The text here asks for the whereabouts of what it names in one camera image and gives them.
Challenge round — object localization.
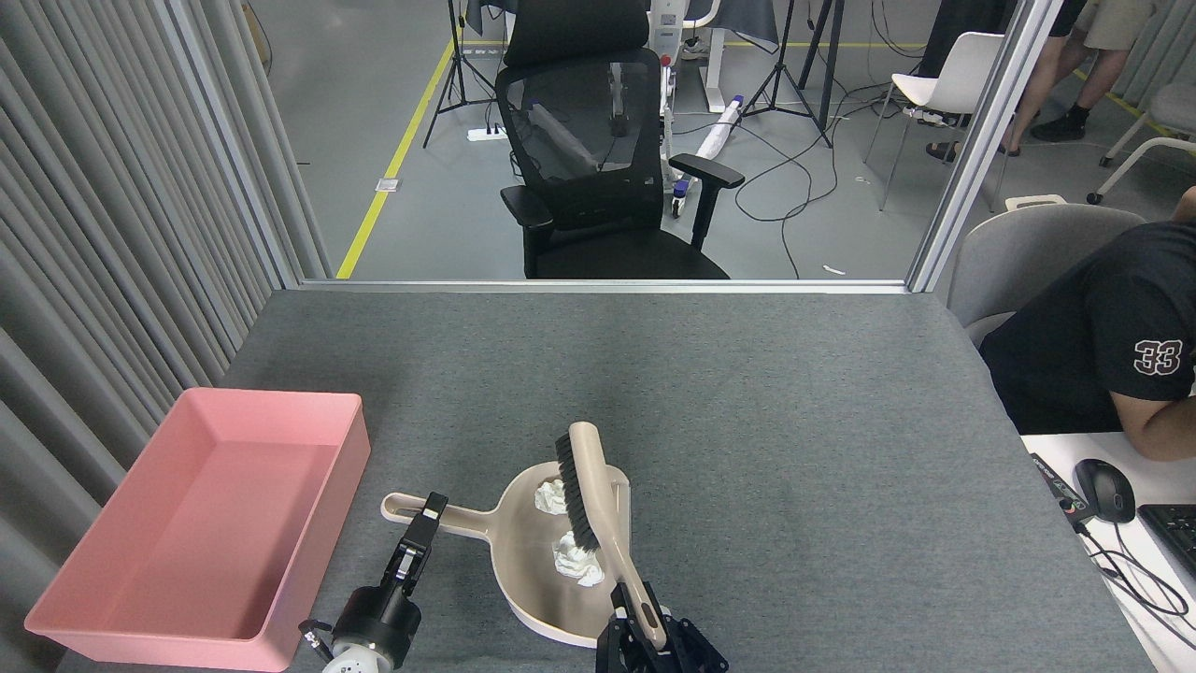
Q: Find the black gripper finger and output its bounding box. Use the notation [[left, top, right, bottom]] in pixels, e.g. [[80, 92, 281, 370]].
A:
[[383, 492, 450, 599], [657, 612, 730, 673], [596, 582, 657, 673]]

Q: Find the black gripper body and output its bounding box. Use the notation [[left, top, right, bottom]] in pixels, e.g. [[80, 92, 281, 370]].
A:
[[332, 583, 422, 670]]

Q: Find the beige plastic dustpan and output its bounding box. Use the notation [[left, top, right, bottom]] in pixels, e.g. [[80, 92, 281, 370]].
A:
[[381, 463, 669, 649]]

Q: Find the beige brush with black bristles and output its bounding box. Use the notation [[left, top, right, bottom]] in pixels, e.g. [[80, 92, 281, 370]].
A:
[[555, 422, 669, 652]]

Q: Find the black computer mouse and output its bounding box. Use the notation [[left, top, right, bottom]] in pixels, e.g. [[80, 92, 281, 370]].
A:
[[1073, 458, 1137, 524]]

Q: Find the pink plastic bin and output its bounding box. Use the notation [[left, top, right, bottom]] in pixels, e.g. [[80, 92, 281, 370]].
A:
[[23, 388, 371, 672]]

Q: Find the black mesh office chair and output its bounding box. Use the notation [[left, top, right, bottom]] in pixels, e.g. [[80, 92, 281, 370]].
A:
[[494, 0, 746, 279]]

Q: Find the small black control box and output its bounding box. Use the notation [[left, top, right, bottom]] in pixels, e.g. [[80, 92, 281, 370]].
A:
[[1029, 453, 1096, 523]]

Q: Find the grey pleated curtain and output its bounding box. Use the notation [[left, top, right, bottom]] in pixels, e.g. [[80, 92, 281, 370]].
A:
[[0, 0, 333, 673]]

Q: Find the seated person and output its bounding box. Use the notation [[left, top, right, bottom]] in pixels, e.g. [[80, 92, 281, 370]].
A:
[[978, 187, 1196, 461]]

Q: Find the black keyboard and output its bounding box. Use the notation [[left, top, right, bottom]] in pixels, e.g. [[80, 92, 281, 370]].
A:
[[1140, 503, 1196, 576]]

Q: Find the black tripod stand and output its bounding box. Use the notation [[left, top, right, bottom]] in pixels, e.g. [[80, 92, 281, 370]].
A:
[[422, 0, 501, 149], [743, 0, 847, 149]]

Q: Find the grey shell chair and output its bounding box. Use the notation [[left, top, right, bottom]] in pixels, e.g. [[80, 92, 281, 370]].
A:
[[947, 204, 1148, 349]]

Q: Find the white stand on wheels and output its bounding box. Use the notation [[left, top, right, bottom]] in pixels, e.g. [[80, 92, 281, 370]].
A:
[[649, 0, 748, 218]]

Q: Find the dark grey hanging cloth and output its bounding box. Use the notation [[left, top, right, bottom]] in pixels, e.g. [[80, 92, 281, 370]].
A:
[[687, 0, 781, 54]]

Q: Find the white plastic chair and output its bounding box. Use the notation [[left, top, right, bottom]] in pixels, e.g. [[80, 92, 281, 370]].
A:
[[863, 32, 1005, 211]]

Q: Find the black fabric backdrop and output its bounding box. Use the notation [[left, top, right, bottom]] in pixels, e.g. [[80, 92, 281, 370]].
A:
[[918, 0, 1019, 80]]

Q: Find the standing person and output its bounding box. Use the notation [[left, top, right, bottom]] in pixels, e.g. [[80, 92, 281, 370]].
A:
[[925, 0, 1160, 162]]

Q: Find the grey chair with white legs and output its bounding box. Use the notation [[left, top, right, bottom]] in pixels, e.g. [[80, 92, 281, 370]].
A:
[[1087, 82, 1196, 205]]

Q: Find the black floor cable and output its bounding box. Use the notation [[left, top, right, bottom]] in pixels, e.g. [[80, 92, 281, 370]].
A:
[[668, 0, 935, 279]]

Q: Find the black desk cable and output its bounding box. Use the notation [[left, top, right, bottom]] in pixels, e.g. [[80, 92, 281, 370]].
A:
[[1073, 519, 1192, 618]]

